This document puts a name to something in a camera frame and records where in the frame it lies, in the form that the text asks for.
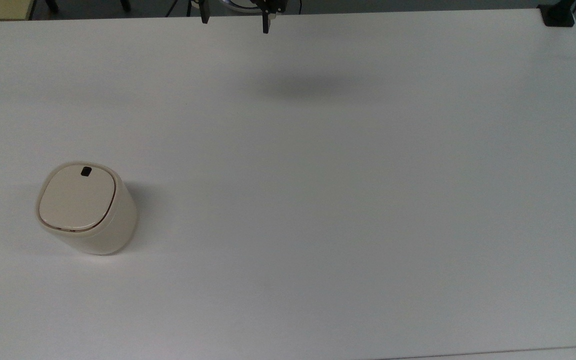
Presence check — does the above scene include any black corner table clamp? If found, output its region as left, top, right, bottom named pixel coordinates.
left=537, top=0, right=576, bottom=28

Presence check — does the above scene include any cream plastic trash bin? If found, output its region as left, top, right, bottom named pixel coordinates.
left=34, top=160, right=138, bottom=256

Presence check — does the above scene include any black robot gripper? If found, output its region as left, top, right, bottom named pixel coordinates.
left=199, top=0, right=287, bottom=35

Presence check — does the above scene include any cream trash bin lid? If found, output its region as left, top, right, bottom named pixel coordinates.
left=38, top=164, right=117, bottom=232

